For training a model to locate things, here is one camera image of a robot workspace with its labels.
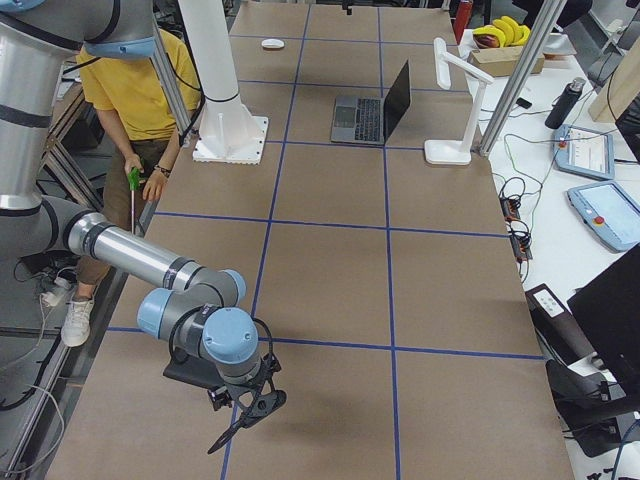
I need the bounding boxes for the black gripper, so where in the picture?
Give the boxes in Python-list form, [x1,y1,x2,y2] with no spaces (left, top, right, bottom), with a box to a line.
[207,353,287,454]

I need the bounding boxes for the black mouse pad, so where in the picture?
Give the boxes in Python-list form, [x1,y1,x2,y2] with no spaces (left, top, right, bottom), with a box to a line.
[163,356,225,391]

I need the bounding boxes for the grey laptop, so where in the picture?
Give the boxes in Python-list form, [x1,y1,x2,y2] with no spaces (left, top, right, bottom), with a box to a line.
[330,61,411,146]

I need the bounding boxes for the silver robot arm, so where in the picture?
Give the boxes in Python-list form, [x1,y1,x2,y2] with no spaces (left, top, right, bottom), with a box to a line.
[1,1,286,448]

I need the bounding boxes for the white computer mouse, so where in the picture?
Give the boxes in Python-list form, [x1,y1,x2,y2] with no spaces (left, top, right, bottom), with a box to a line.
[261,38,285,50]

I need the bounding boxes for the white desk lamp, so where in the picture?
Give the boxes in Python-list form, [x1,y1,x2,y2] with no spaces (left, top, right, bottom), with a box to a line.
[423,37,495,166]

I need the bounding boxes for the cardboard box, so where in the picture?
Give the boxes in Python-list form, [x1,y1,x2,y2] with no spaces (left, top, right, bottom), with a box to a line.
[468,46,524,77]

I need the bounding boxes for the yellow bananas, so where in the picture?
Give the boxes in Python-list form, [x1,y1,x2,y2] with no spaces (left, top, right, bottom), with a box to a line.
[472,16,531,49]

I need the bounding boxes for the small black puck device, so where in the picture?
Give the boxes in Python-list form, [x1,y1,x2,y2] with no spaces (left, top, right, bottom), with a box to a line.
[516,98,532,109]

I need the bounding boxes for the black water bottle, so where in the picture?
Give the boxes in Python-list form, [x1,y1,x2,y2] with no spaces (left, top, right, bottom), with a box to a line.
[544,77,586,130]

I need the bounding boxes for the person in yellow shirt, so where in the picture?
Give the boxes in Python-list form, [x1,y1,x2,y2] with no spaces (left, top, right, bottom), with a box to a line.
[61,30,200,347]

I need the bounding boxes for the far blue teach pendant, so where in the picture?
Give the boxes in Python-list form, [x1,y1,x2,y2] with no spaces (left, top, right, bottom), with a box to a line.
[552,124,615,180]

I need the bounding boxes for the blue teach pendant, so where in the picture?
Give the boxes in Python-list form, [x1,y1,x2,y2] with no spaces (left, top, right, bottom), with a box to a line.
[567,180,639,252]
[552,124,615,180]

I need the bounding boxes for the black box with white label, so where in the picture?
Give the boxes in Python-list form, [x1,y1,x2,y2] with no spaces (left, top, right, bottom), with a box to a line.
[525,284,605,370]

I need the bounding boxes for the near blue teach pendant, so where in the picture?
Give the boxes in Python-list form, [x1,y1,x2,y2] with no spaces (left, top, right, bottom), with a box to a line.
[567,180,639,252]

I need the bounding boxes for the black monitor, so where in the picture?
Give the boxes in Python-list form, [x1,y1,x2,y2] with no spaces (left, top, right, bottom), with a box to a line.
[568,246,639,394]

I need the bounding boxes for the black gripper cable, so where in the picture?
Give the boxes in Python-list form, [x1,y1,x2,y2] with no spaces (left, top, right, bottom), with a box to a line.
[167,316,277,381]

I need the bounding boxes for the white pedestal column base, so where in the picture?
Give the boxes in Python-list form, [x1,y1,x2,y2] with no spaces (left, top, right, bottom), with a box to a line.
[179,0,269,164]

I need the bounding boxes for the aluminium frame post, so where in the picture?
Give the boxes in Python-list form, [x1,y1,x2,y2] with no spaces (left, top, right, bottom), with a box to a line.
[478,0,566,157]

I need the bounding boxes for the green handled tool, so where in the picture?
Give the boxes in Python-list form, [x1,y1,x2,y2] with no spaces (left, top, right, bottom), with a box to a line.
[127,167,146,237]

